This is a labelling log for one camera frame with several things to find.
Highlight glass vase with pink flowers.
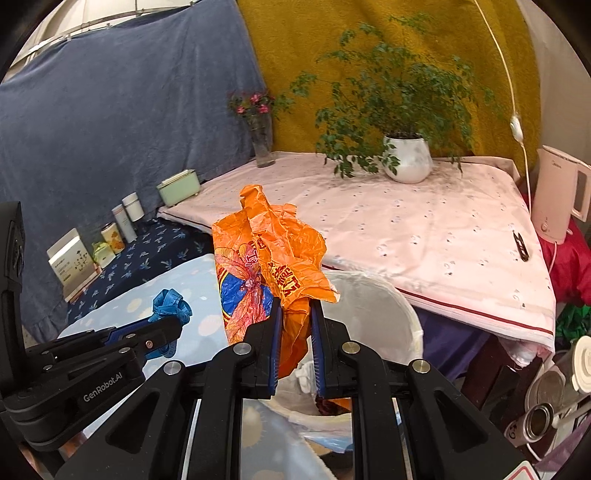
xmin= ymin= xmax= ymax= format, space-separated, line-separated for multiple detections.
xmin=226 ymin=89 xmax=294 ymax=168

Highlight white cardboard box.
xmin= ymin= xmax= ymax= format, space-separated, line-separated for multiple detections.
xmin=47 ymin=227 xmax=100 ymax=304

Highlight navy leaf print cloth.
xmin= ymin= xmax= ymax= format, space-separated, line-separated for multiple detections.
xmin=65 ymin=219 xmax=216 ymax=326

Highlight pale green storage box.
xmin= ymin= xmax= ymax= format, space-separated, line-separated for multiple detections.
xmin=156 ymin=169 xmax=203 ymax=208

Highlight wide white canister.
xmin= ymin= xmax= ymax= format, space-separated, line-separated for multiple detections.
xmin=122 ymin=192 xmax=144 ymax=223

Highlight pink electric kettle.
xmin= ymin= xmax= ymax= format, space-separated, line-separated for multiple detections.
xmin=529 ymin=145 xmax=591 ymax=246

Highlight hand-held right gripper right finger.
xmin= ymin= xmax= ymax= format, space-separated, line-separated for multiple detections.
xmin=309 ymin=299 xmax=529 ymax=480

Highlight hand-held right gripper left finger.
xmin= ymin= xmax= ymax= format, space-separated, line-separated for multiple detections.
xmin=54 ymin=299 xmax=284 ymax=480

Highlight light blue dotted tablecloth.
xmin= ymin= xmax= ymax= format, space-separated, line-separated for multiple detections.
xmin=58 ymin=252 xmax=352 ymax=480

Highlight blue curtain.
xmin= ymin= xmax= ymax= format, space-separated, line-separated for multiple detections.
xmin=0 ymin=0 xmax=269 ymax=345

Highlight green snack packet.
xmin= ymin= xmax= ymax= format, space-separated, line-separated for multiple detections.
xmin=91 ymin=241 xmax=116 ymax=270

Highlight small black scissors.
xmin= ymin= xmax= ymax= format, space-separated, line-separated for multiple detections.
xmin=511 ymin=229 xmax=532 ymax=263

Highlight white cable with switch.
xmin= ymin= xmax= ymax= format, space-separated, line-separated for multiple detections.
xmin=471 ymin=0 xmax=560 ymax=274

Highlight yellow printed tin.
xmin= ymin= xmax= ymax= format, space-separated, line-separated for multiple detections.
xmin=100 ymin=222 xmax=125 ymax=253

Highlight blue wrapper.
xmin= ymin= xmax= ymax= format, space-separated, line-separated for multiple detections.
xmin=148 ymin=288 xmax=194 ymax=359

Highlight orange printed plastic bag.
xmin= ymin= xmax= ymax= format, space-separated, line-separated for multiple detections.
xmin=211 ymin=184 xmax=342 ymax=377

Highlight dark purple cloth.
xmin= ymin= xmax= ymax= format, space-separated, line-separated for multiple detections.
xmin=417 ymin=306 xmax=491 ymax=380

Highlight tall slim white canister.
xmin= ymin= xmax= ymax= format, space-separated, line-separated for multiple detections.
xmin=112 ymin=204 xmax=138 ymax=244

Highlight open metal can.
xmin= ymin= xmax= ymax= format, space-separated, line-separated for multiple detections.
xmin=510 ymin=402 xmax=564 ymax=448

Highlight white trash bin with liner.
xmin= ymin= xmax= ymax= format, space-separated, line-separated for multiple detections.
xmin=257 ymin=269 xmax=426 ymax=446

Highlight yellow curtain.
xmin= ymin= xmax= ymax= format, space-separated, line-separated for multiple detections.
xmin=235 ymin=0 xmax=544 ymax=163

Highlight pink table cloth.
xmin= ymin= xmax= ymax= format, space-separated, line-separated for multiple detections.
xmin=157 ymin=152 xmax=557 ymax=356

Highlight green plastic bag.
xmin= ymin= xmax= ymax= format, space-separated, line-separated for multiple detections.
xmin=556 ymin=302 xmax=591 ymax=343

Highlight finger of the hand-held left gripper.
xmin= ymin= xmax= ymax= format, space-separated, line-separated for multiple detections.
xmin=4 ymin=329 xmax=182 ymax=452
xmin=25 ymin=316 xmax=184 ymax=358

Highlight green plant in white pot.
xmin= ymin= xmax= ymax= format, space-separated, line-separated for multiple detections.
xmin=290 ymin=13 xmax=509 ymax=185

